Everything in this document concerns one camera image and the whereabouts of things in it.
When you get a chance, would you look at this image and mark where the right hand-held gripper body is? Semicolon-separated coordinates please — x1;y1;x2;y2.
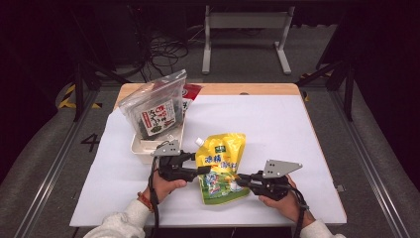
252;159;303;202

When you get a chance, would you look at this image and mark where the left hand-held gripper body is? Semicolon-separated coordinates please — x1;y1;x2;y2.
151;138;199;182

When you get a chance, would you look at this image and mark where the yellow spouted pouch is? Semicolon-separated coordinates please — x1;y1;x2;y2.
194;132;252;206

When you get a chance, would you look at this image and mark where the white plastic bin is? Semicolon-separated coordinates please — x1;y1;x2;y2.
130;118;186;166

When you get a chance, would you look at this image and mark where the person's left hand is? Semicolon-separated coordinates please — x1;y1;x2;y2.
145;172;188;204

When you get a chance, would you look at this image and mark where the person's right hand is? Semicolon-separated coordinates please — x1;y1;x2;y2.
258;175;313;224

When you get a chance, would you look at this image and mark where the white table sheet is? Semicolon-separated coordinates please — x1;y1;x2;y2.
68;94;348;228

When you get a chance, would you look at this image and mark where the clear bag of dried seaweed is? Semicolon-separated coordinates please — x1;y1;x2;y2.
118;68;188;141

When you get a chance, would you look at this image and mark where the red snack packet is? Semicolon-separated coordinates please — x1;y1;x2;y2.
181;83;203;117

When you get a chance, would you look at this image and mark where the wooden table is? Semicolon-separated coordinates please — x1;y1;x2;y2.
113;82;349;229

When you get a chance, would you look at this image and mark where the black metal stand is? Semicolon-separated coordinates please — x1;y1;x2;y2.
296;59;357;122
70;62;130;122

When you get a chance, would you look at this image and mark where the yellow black floor tape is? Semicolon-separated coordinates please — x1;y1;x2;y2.
57;83;102;110

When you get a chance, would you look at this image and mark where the grey metal stand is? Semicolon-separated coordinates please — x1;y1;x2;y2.
201;4;296;75

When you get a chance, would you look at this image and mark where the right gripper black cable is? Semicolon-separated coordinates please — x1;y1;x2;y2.
286;183;310;238

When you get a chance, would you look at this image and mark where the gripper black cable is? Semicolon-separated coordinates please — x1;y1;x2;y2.
148;158;161;238
286;183;310;238

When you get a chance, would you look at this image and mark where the orange bracelet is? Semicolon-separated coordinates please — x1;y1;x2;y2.
137;191;156;212

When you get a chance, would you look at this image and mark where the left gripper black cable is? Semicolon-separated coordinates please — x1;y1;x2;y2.
148;158;161;238

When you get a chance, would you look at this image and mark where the aluminium floor rail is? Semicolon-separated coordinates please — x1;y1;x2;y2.
330;88;410;238
13;88;100;238

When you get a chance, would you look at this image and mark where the bundle of black floor cables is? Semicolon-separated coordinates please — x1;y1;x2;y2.
132;6;190;82

